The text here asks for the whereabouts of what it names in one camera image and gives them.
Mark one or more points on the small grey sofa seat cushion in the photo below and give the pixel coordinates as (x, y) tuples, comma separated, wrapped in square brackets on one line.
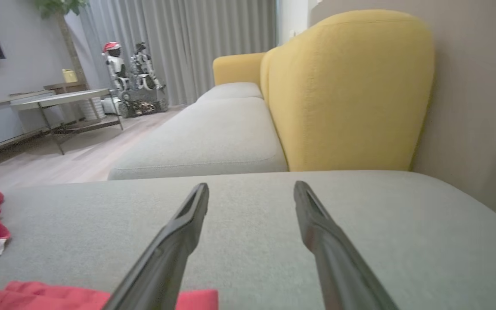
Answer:
[(213, 137)]

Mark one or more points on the green potted tree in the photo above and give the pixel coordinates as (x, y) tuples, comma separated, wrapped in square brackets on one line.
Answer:
[(60, 8)]

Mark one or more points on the large grey sofa seat cushion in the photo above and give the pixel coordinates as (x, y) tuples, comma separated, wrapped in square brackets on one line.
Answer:
[(403, 237)]

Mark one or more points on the grey metal-legged coffee table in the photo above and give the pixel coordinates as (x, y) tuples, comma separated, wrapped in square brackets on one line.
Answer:
[(58, 98)]

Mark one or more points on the red Bulls jersey white sleeves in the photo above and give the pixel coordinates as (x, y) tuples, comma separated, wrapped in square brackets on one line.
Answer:
[(50, 298)]

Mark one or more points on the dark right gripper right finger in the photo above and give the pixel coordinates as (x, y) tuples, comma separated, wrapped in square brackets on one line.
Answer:
[(338, 267)]

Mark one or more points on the small yellow box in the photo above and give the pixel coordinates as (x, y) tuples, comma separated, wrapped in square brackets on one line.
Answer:
[(69, 76)]

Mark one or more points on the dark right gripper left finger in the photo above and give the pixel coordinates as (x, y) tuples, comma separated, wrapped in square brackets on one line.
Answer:
[(170, 258)]

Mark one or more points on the big yellow sofa back cushion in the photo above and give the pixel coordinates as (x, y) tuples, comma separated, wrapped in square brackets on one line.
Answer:
[(351, 94)]

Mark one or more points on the distant grey sofa seat cushion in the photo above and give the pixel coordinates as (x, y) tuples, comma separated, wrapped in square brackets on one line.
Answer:
[(230, 91)]

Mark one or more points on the grey tracked robot base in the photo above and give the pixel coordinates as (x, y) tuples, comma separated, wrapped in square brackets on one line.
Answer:
[(142, 101)]

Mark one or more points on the grey pleated curtain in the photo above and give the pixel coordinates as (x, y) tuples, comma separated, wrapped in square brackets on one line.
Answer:
[(196, 38)]

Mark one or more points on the wooden side table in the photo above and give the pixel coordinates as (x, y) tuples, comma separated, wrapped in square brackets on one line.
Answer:
[(65, 87)]

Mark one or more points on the white and black humanoid robot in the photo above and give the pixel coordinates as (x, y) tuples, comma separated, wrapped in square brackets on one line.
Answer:
[(142, 64)]

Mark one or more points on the white humanoid robot red hat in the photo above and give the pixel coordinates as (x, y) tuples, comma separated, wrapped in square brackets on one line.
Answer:
[(114, 64)]

